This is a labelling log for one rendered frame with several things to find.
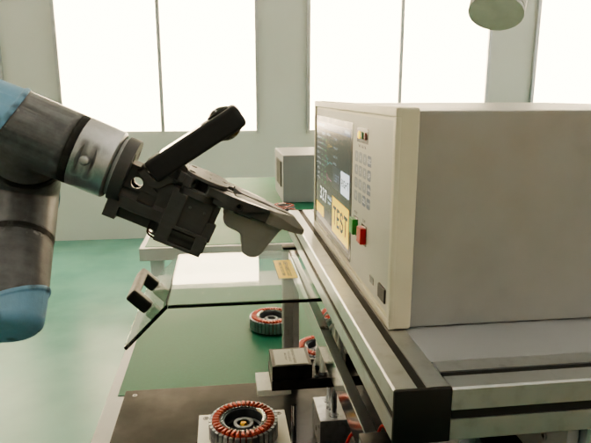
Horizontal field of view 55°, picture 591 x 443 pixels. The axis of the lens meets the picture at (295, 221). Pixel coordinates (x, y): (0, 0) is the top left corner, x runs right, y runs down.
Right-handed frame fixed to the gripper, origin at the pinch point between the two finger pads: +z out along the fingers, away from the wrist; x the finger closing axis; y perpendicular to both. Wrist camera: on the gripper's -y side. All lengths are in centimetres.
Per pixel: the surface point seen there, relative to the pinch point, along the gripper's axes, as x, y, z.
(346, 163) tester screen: -5.9, -8.1, 3.9
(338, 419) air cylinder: -17.2, 29.4, 23.5
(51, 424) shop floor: -157, 143, -24
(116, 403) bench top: -40, 53, -8
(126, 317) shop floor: -270, 138, -13
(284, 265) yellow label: -23.5, 10.8, 6.3
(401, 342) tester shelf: 17.0, 3.6, 9.8
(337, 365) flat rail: 6.5, 11.8, 9.6
